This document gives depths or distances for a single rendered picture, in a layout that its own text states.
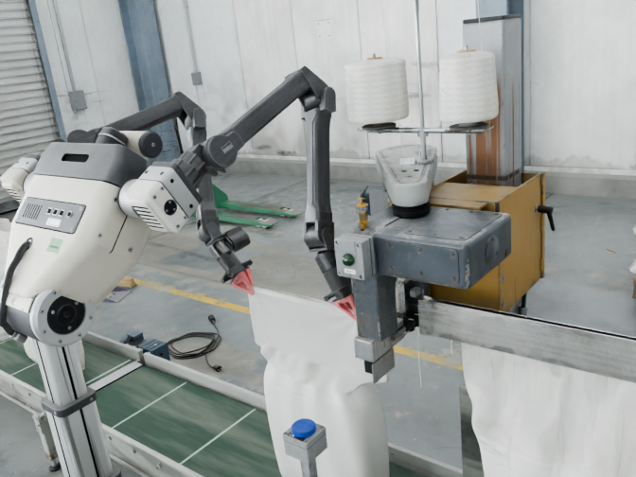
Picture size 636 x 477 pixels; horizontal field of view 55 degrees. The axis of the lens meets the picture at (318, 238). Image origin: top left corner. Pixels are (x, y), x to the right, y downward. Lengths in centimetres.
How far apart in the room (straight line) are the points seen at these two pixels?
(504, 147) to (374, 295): 57
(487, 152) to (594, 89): 479
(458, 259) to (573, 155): 541
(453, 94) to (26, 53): 812
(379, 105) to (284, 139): 693
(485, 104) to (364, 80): 31
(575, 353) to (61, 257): 116
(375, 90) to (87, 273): 83
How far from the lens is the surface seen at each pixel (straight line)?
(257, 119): 158
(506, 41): 170
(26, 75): 924
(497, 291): 161
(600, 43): 645
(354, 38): 761
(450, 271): 130
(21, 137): 916
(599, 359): 144
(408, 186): 143
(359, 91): 163
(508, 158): 174
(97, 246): 149
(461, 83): 150
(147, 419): 266
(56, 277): 153
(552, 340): 145
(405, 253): 134
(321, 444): 160
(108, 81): 992
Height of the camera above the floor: 175
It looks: 18 degrees down
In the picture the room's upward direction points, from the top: 6 degrees counter-clockwise
